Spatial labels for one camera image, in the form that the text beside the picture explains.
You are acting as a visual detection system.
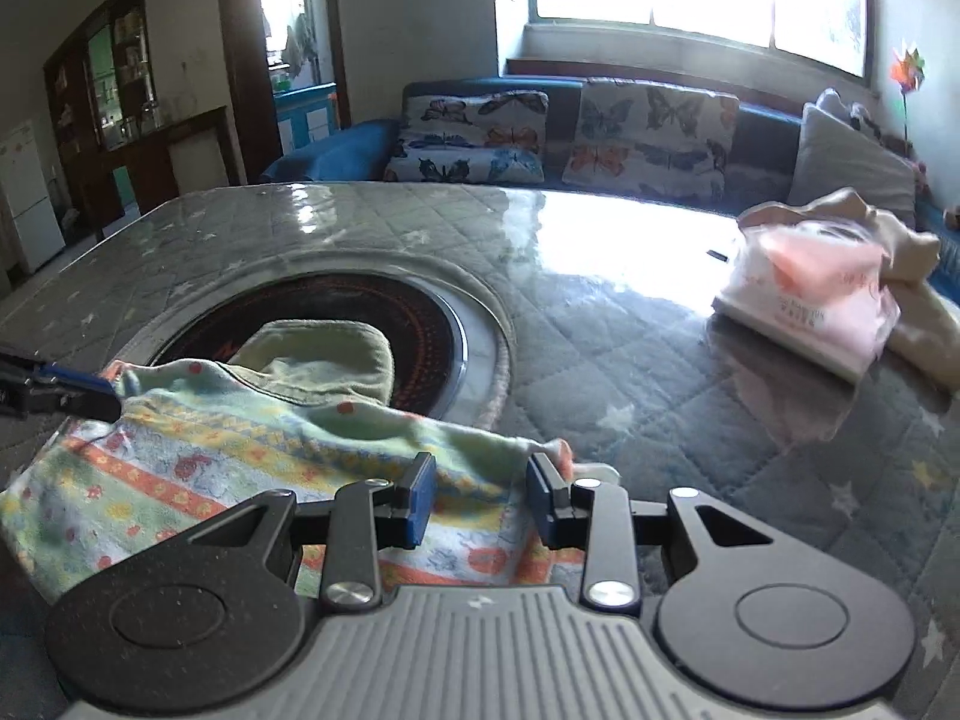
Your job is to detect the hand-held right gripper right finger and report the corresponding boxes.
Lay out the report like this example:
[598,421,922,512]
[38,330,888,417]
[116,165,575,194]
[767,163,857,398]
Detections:
[525,453,776,610]

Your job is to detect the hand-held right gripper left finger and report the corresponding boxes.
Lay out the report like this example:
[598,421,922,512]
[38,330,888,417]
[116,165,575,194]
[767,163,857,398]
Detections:
[180,451,439,614]

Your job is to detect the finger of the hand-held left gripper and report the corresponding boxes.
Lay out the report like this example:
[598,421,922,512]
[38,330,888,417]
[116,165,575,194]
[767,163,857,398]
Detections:
[0,343,115,396]
[0,381,124,424]

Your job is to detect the striped patterned baby shirt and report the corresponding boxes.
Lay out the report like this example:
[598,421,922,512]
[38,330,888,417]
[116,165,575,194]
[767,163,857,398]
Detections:
[0,319,620,605]

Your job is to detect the hanging clothes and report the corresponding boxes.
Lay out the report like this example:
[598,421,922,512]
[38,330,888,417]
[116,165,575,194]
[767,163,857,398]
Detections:
[281,11,320,80]

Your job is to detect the black round induction cooktop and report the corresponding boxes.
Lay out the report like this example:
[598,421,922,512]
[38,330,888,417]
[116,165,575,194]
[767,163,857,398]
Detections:
[139,270,518,428]

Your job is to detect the white refrigerator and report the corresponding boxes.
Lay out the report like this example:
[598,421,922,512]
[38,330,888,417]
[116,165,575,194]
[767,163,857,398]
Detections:
[0,118,67,275]

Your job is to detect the dark wooden cabinet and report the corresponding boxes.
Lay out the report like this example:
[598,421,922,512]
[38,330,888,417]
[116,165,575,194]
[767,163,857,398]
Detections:
[41,0,233,241]

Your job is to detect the pink tissue pack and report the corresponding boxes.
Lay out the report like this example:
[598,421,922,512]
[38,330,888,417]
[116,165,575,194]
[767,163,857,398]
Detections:
[711,210,901,385]

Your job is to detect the small butterfly print pillow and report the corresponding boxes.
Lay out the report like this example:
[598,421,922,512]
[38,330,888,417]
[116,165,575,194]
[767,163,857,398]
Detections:
[384,139,547,185]
[405,90,550,155]

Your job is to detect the blue cabinet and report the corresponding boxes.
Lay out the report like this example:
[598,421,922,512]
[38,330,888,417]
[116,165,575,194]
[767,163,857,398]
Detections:
[271,82,338,155]

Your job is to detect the blue sofa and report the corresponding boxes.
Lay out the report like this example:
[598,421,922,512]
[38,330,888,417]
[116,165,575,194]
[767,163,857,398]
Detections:
[259,75,960,278]

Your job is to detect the large butterfly print pillow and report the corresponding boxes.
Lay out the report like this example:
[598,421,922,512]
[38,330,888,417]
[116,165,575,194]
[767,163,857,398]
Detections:
[561,79,741,200]

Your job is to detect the beige cloth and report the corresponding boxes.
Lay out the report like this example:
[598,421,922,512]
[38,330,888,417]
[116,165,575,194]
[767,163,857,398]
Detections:
[739,187,960,391]

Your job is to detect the grey pillow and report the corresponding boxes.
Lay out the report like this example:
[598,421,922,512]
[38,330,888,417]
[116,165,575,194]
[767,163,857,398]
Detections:
[787,101,917,207]

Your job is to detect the black and white plush toy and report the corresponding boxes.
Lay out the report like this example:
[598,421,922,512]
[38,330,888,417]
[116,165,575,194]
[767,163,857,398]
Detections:
[816,88,893,140]

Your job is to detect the colourful pinwheel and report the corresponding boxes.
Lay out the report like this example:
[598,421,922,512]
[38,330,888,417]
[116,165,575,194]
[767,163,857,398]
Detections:
[889,49,927,158]

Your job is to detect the dark wooden door frame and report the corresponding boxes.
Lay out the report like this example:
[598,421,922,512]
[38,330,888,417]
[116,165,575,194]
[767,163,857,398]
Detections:
[216,0,353,185]

